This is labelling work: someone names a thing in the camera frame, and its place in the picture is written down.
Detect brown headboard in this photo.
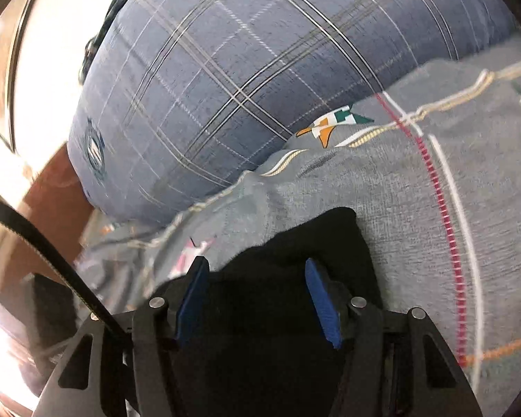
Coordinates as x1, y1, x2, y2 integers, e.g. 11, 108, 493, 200
22, 143, 97, 287

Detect black pants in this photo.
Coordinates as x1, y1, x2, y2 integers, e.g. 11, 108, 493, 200
156, 206, 383, 417

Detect grey star-print bedsheet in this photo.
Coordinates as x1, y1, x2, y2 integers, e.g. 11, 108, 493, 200
76, 30, 521, 417

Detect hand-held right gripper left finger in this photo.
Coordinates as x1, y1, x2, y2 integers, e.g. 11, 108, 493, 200
35, 255, 210, 417

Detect dark blue crumpled cloth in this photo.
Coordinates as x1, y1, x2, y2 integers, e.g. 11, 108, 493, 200
80, 0, 152, 85

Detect blue plaid pillow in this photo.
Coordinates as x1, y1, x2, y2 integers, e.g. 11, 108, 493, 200
67, 0, 521, 227

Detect black cable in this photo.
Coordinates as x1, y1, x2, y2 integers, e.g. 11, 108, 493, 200
0, 193, 131, 344

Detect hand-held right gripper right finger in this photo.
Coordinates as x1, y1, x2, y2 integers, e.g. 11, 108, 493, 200
305, 258, 482, 417

